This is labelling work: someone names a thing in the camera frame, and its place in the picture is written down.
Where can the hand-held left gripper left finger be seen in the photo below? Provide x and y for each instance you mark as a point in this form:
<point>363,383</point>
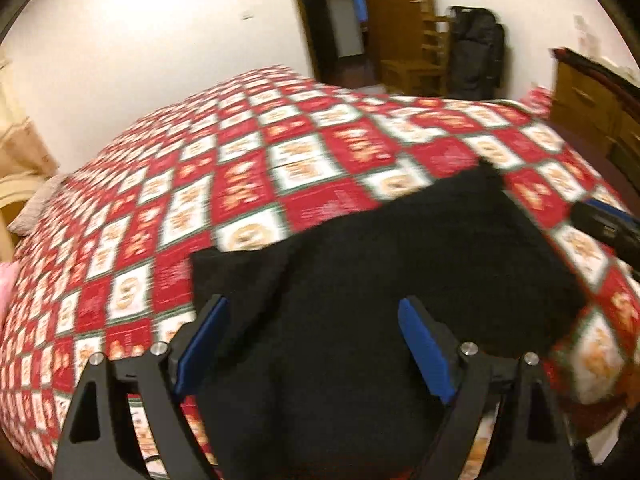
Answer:
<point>200,345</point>

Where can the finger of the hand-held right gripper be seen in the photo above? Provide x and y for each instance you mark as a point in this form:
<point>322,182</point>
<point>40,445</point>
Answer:
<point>610,230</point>

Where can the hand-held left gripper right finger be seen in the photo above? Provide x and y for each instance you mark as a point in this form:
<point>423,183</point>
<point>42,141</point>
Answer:
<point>427,355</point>

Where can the black pants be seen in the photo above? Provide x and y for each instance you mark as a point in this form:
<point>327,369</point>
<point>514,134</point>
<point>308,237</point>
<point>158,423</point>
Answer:
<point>375,260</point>

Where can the wooden cabinet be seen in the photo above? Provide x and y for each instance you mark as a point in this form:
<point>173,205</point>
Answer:
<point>585,105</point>

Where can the red checkered printed bedspread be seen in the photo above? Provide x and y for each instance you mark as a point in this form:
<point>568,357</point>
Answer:
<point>250,170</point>

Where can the pink fluffy pillow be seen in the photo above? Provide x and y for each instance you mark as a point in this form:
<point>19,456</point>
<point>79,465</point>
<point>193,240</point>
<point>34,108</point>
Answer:
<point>5,285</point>

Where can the striped pillow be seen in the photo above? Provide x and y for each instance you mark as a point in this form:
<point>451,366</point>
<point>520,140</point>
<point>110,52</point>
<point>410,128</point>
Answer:
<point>35,210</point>

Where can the black bag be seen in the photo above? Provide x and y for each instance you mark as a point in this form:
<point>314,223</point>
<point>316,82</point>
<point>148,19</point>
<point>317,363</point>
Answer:
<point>475,50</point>

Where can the cream round headboard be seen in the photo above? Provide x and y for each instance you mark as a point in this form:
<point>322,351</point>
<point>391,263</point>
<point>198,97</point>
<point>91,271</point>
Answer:
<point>10,197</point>

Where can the wooden chair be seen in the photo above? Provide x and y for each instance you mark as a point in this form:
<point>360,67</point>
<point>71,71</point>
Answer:
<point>410,72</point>

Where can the beige patterned curtain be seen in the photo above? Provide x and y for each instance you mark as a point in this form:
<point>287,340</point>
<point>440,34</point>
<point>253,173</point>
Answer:
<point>20,135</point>

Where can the wooden door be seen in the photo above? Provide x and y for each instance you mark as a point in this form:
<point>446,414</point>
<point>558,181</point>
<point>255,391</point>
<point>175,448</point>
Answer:
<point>395,10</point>

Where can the dark wooden door frame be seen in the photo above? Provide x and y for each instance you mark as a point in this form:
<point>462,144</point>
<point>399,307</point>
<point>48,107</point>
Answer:
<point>307,15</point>

